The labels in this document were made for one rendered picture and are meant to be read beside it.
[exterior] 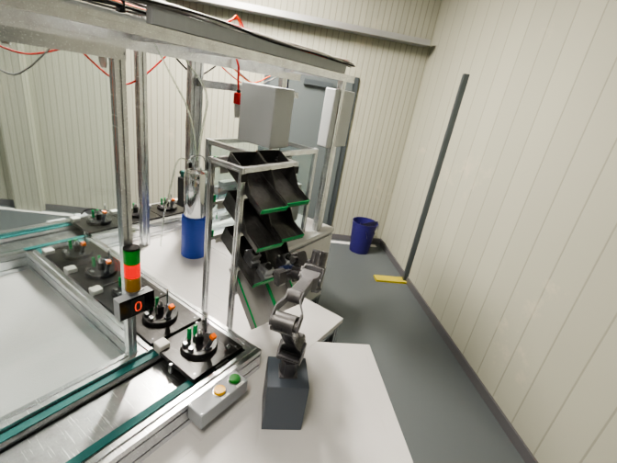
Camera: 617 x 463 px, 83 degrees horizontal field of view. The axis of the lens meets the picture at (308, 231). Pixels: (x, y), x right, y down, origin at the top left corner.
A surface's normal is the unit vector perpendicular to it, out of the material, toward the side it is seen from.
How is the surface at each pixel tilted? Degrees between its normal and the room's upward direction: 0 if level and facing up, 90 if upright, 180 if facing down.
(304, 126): 90
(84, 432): 0
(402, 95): 90
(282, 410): 90
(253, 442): 0
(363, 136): 90
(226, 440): 0
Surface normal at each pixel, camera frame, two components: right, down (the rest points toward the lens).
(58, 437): 0.15, -0.91
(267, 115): -0.57, 0.23
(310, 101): 0.10, 0.40
